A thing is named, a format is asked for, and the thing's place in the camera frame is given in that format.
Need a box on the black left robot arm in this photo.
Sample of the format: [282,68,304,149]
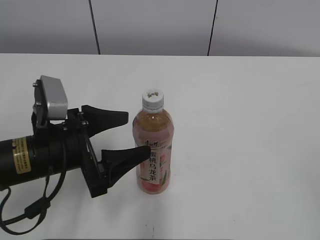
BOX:
[0,105,151,198]

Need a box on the peach oolong tea bottle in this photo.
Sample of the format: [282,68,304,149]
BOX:
[131,88,175,195]

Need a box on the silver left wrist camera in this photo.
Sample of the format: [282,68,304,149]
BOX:
[32,75,68,128]

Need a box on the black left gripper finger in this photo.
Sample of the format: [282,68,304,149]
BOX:
[81,105,129,138]
[101,145,151,189]

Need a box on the white bottle cap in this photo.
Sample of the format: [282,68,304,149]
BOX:
[142,89,165,111]

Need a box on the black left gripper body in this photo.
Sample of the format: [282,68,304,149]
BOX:
[49,108,108,198]

